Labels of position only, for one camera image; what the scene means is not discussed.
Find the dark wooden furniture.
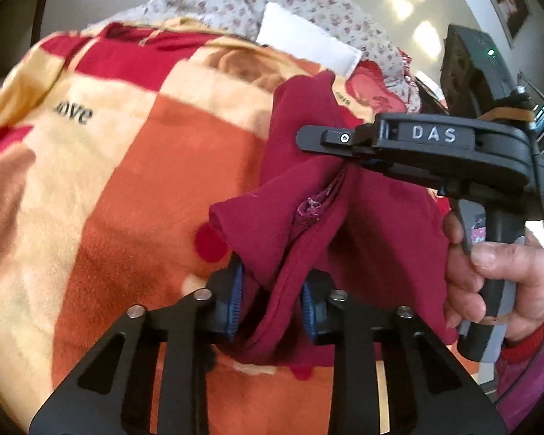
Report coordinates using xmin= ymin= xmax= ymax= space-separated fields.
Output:
xmin=0 ymin=0 xmax=57 ymax=87

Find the person's right hand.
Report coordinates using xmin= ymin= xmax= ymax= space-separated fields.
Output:
xmin=442 ymin=211 xmax=544 ymax=347

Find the person's right forearm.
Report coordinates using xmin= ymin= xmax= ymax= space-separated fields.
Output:
xmin=494 ymin=299 xmax=544 ymax=435

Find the red pillow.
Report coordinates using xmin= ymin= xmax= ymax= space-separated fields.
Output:
xmin=345 ymin=60 xmax=409 ymax=114

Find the dark carved wooden headboard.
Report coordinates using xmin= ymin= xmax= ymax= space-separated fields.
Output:
xmin=412 ymin=72 xmax=449 ymax=116

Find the red orange printed blanket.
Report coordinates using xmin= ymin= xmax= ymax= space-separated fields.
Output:
xmin=0 ymin=18 xmax=449 ymax=435

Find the black cable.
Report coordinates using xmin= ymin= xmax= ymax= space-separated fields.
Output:
xmin=528 ymin=129 xmax=544 ymax=241

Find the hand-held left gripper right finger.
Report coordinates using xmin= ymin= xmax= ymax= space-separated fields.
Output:
xmin=298 ymin=272 xmax=508 ymax=435

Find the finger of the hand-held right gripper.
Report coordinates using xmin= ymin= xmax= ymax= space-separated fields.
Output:
xmin=297 ymin=122 xmax=377 ymax=158

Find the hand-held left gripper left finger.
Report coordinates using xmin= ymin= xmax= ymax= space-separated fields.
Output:
xmin=28 ymin=260 xmax=246 ymax=435

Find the maroon shirt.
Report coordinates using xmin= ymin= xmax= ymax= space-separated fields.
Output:
xmin=209 ymin=70 xmax=458 ymax=368

